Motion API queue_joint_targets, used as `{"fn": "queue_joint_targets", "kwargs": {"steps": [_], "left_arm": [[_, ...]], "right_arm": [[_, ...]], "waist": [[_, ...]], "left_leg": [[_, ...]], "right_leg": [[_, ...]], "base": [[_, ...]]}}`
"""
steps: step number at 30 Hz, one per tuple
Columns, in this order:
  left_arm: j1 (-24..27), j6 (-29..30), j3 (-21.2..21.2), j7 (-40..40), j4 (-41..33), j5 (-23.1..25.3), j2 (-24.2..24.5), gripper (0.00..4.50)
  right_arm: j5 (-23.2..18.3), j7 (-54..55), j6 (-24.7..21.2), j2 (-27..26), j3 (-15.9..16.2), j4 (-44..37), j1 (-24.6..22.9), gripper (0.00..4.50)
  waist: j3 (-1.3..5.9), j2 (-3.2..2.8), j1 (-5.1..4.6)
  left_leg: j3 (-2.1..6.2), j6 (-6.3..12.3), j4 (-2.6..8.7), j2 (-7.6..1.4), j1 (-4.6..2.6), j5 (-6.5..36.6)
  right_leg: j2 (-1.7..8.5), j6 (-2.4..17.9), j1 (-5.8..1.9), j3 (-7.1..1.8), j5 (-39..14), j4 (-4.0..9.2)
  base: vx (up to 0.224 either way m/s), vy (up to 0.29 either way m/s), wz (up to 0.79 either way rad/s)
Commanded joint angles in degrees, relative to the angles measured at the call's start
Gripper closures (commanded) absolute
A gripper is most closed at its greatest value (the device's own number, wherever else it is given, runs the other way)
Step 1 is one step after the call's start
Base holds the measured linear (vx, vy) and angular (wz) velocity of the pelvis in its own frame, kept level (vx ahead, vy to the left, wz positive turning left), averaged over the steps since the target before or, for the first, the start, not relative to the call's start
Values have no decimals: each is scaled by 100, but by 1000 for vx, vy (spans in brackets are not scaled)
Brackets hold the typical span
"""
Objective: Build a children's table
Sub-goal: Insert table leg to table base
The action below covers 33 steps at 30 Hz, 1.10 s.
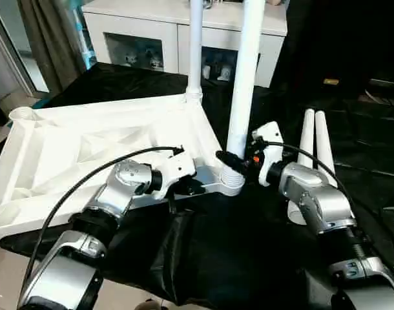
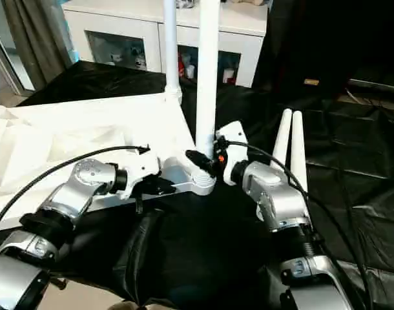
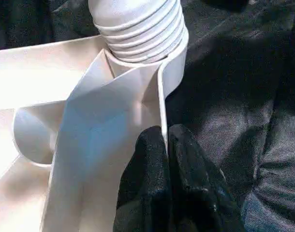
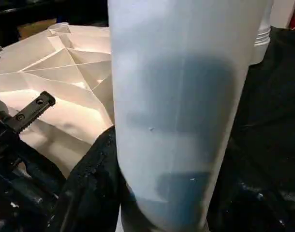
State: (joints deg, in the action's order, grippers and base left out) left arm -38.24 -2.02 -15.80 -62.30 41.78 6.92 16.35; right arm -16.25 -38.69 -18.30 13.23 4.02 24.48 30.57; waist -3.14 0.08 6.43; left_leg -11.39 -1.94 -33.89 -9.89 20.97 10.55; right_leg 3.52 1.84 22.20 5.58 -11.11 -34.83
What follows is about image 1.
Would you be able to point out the teal plastic frame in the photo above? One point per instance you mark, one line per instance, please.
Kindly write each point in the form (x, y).
(41, 102)

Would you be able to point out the white plastic table leg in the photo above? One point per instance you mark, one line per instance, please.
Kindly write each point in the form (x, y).
(195, 48)
(245, 80)
(306, 139)
(324, 145)

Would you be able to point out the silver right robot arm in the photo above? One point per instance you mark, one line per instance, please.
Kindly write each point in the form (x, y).
(319, 197)

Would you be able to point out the white glass-door cabinet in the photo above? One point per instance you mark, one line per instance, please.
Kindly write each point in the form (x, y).
(135, 26)

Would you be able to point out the black plastic mat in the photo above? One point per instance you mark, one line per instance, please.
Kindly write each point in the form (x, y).
(232, 242)

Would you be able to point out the grey-brown curtain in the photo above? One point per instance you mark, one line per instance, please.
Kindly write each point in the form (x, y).
(48, 42)

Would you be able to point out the black box with yellow label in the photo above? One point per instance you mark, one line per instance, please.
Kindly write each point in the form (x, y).
(329, 38)

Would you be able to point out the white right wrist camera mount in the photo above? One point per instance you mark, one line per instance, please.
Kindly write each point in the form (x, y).
(269, 145)

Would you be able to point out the white plastic table top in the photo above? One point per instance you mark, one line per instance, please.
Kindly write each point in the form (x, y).
(87, 145)

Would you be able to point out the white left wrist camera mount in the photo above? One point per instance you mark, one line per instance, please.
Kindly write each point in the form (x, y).
(176, 168)

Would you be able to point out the light blue patterned strip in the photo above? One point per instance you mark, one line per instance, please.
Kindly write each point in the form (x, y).
(84, 38)

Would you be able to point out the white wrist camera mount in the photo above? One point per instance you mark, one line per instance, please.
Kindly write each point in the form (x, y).
(269, 145)
(176, 168)

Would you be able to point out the dark metal rail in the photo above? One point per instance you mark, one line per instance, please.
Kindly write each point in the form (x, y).
(387, 84)

